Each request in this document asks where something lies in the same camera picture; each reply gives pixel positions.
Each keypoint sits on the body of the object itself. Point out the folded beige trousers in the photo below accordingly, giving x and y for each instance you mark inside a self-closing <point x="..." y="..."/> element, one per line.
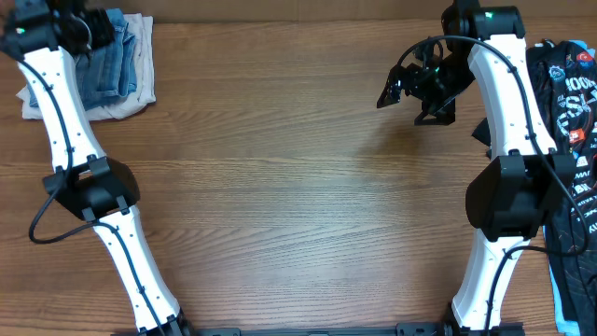
<point x="144" y="95"/>

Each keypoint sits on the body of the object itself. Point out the light blue denim jeans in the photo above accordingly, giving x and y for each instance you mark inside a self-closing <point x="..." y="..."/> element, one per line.
<point x="107" y="75"/>

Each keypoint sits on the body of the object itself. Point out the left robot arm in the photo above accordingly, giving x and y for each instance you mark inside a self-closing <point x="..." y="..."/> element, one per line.
<point x="44" y="37"/>

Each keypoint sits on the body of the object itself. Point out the light blue t-shirt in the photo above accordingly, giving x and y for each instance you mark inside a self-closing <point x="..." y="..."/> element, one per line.
<point x="566" y="322"/>

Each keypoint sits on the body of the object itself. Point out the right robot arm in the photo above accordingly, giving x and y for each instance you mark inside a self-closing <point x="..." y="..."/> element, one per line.
<point x="526" y="180"/>

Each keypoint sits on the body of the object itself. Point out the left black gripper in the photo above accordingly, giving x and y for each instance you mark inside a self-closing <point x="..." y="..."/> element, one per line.
<point x="102" y="28"/>

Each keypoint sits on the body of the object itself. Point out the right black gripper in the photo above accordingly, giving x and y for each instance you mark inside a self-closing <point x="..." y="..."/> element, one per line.
<point x="411" y="77"/>

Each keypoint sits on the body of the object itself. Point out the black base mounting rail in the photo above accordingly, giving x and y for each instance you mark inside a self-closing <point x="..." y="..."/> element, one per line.
<point x="317" y="331"/>

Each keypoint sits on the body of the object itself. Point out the black printed jersey shirt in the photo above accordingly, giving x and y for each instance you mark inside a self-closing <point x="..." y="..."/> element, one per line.
<point x="569" y="154"/>

